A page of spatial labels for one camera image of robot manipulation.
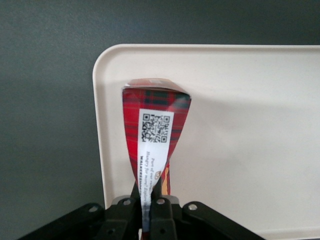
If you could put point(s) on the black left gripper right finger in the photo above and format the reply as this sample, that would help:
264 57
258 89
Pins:
170 222

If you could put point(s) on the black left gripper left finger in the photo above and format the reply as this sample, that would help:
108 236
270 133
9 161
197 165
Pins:
120 220

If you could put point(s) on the red tartan cookie box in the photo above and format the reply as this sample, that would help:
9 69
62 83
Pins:
130 120

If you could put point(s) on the cream plastic tray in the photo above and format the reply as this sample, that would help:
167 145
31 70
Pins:
250 137

